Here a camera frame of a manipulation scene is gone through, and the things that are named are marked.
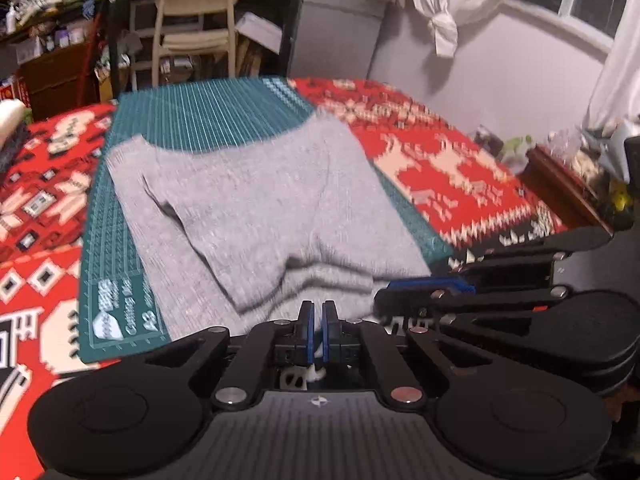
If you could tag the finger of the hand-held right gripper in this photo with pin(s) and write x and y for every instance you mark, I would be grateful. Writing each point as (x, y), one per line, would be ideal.
(410, 302)
(430, 285)

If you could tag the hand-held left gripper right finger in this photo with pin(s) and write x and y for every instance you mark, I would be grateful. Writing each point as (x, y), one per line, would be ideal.
(326, 332)

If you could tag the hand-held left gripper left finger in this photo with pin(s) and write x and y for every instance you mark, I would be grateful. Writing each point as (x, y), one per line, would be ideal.
(310, 332)

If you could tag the grey knit shirt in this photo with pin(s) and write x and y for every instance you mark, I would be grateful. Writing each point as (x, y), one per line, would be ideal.
(250, 210)

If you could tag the red patterned blanket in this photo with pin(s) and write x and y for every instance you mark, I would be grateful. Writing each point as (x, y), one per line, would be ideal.
(450, 175)

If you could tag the wooden nightstand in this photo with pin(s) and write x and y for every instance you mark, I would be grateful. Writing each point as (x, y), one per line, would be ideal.
(560, 185)

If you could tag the green artificial plant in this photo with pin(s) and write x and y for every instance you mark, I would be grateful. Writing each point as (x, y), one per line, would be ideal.
(517, 146)

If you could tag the pale plastic bag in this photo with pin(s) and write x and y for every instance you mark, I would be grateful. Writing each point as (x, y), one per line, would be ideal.
(612, 150)

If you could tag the clear glass figurines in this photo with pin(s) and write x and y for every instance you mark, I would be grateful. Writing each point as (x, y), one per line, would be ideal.
(565, 142)

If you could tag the green cutting mat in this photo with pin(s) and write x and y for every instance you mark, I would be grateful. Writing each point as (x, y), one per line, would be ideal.
(200, 110)

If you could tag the white curtain panel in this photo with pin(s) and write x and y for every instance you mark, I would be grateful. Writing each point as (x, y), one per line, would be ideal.
(617, 75)

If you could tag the grey refrigerator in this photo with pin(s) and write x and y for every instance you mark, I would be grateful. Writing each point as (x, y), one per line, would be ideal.
(340, 35)

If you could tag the white flat box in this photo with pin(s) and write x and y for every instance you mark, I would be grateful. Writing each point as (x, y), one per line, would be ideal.
(260, 32)

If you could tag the dark striped folded garment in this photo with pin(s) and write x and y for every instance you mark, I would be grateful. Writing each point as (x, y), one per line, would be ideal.
(17, 152)

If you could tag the wooden drawer cabinet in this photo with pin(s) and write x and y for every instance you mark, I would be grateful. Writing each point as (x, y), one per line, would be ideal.
(55, 80)

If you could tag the cream folded sweater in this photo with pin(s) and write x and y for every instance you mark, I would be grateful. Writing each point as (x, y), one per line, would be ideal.
(11, 120)

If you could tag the small red box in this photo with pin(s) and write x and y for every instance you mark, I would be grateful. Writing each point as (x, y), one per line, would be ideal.
(10, 91)

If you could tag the white pump bottle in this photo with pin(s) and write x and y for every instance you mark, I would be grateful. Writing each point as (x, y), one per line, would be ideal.
(10, 20)

